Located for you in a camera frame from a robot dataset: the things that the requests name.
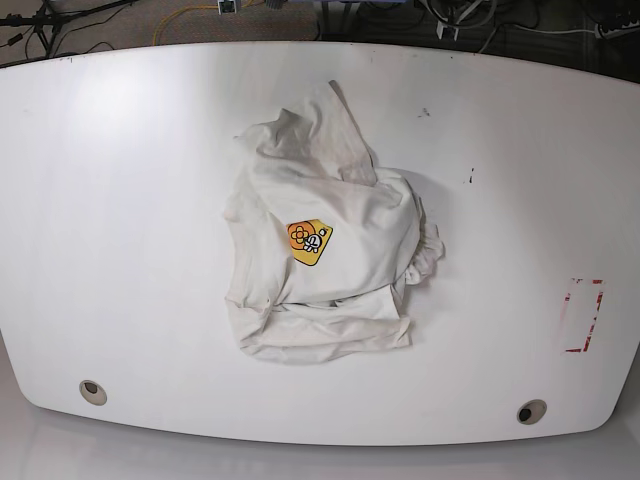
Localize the white T-shirt with yellow logo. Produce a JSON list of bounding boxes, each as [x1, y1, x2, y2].
[[224, 83, 444, 365]]

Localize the red tape rectangle marking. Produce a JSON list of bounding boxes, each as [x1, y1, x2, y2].
[[559, 278, 605, 353]]

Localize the black tripod stand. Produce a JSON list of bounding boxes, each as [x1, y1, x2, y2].
[[1, 0, 136, 59]]

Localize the white power strip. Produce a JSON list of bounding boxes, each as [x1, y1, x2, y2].
[[595, 12, 639, 40]]

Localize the yellow cable on floor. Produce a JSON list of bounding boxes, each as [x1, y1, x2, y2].
[[152, 3, 221, 46]]

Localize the left table cable grommet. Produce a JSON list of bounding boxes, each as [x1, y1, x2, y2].
[[79, 380, 107, 406]]

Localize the table cable grommet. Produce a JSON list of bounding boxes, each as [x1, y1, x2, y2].
[[79, 380, 107, 406], [516, 399, 547, 425]]

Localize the right table cable grommet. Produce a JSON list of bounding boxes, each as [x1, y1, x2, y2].
[[516, 399, 547, 425]]

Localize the white cable on floor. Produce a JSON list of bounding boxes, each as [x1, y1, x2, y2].
[[477, 24, 601, 54]]

